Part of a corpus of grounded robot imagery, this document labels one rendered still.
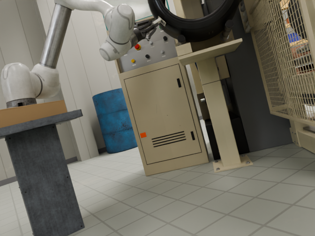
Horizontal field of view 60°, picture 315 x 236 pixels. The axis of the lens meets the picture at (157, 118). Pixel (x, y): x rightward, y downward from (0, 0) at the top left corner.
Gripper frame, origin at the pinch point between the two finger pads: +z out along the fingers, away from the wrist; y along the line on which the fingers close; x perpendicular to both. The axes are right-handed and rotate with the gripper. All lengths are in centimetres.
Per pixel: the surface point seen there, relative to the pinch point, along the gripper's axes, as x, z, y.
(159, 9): 3.3, 6.1, -4.4
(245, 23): -6, 70, 33
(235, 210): -1, -49, 97
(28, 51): -288, 51, -194
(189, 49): -0.2, 3.5, 24.3
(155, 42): -56, 41, -9
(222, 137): -44, 11, 80
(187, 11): -13.8, 43.3, -0.7
